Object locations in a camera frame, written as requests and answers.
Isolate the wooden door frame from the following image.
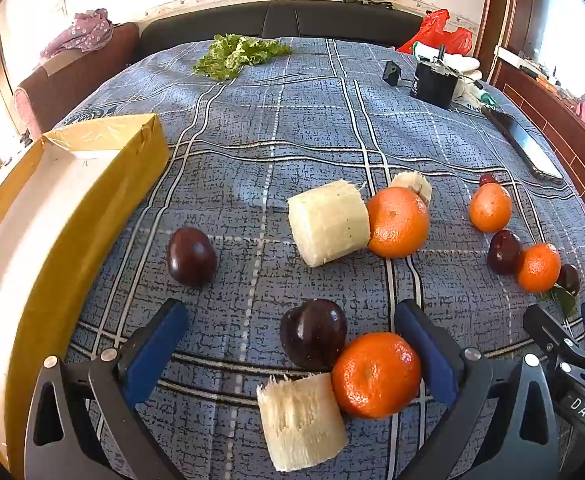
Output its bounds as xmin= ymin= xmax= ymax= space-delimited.
xmin=475 ymin=0 xmax=535 ymax=81

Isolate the white tissue pack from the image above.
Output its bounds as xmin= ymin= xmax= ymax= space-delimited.
xmin=415 ymin=42 xmax=498 ymax=108

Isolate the large peeled sugarcane piece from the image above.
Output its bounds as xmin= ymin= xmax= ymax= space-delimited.
xmin=287 ymin=178 xmax=371 ymax=268

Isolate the orange mandarin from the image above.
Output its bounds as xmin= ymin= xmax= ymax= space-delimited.
xmin=331 ymin=332 xmax=422 ymax=420
xmin=366 ymin=186 xmax=430 ymax=259
xmin=469 ymin=182 xmax=513 ymax=233
xmin=516 ymin=242 xmax=562 ymax=293

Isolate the brown armchair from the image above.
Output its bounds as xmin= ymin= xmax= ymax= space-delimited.
xmin=13 ymin=22 xmax=140 ymax=141

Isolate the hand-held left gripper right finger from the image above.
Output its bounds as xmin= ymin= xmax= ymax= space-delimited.
xmin=395 ymin=299 xmax=560 ymax=480

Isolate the small peeled sugarcane piece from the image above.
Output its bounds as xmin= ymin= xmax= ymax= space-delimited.
xmin=389 ymin=171 xmax=433 ymax=206

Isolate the pink floral cloth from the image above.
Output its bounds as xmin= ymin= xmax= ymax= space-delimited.
xmin=40 ymin=8 xmax=114 ymax=61

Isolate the wooden cabinet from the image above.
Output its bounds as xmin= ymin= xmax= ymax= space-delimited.
xmin=489 ymin=45 xmax=585 ymax=251

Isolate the green leaf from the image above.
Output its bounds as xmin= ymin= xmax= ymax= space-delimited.
xmin=539 ymin=287 xmax=578 ymax=318

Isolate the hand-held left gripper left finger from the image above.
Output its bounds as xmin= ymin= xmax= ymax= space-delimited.
xmin=25 ymin=299 xmax=189 ymax=480

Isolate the yellow cardboard box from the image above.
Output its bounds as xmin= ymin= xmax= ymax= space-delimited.
xmin=0 ymin=113 xmax=170 ymax=480

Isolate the black leather sofa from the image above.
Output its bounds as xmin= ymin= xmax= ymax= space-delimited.
xmin=137 ymin=0 xmax=425 ymax=61

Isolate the black cup with utensils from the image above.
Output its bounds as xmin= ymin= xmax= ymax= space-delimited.
xmin=409 ymin=45 xmax=460 ymax=108

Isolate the blue plaid tablecloth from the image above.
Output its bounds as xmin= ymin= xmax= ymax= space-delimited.
xmin=52 ymin=36 xmax=585 ymax=480

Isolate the green lettuce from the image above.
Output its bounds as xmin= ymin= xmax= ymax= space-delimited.
xmin=192 ymin=34 xmax=292 ymax=82

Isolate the black smartphone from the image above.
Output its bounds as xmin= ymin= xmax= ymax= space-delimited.
xmin=481 ymin=106 xmax=565 ymax=184

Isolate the red plastic bag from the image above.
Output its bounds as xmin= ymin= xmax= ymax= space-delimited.
xmin=397 ymin=9 xmax=473 ymax=56

